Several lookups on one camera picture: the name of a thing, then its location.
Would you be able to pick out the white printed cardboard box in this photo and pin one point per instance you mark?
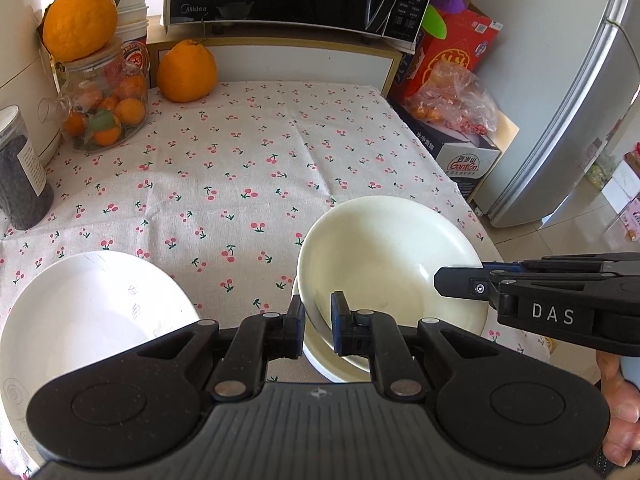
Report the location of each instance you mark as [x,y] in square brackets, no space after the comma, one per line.
[465,165]

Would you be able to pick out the white bowl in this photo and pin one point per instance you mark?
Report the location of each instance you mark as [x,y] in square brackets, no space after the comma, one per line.
[330,367]

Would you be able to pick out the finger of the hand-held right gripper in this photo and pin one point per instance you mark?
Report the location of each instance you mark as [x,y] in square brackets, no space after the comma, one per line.
[460,281]
[575,265]

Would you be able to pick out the large orange with leaves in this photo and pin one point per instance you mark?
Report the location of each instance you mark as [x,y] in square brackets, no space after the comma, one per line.
[80,20]

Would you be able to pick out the cream air fryer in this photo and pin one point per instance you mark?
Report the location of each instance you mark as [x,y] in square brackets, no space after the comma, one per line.
[20,80]

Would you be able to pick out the purple item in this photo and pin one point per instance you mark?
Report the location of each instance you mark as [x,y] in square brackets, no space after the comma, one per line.
[450,0]

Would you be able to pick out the white floral plate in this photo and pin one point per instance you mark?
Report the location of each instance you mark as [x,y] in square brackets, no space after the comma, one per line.
[85,310]

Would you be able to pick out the silver refrigerator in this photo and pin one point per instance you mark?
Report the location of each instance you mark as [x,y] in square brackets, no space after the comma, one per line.
[560,110]

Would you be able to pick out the stack of paper cups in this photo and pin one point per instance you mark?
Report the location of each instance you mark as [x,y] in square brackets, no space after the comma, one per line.
[134,15]

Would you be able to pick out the pile of kumquats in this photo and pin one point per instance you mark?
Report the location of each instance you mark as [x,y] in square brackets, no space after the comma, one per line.
[125,110]

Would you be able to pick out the plastic bag of small oranges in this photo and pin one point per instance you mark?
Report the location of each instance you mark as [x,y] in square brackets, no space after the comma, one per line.
[450,100]

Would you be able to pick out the red gift box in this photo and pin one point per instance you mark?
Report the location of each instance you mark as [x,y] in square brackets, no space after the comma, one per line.
[460,45]

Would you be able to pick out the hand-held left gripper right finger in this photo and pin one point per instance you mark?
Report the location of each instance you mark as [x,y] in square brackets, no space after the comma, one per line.
[339,325]

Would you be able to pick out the green plastic item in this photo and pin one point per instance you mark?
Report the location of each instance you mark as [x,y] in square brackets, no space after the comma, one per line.
[432,22]

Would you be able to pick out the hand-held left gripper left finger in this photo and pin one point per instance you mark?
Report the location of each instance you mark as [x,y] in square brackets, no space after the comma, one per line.
[299,327]

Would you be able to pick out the cherry print tablecloth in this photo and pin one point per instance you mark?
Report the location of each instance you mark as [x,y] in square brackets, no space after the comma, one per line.
[250,160]

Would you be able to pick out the clear jar of dark grains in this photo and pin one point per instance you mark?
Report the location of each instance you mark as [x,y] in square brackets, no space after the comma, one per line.
[20,185]

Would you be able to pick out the person's right hand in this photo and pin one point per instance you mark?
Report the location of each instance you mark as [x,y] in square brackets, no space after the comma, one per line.
[625,425]

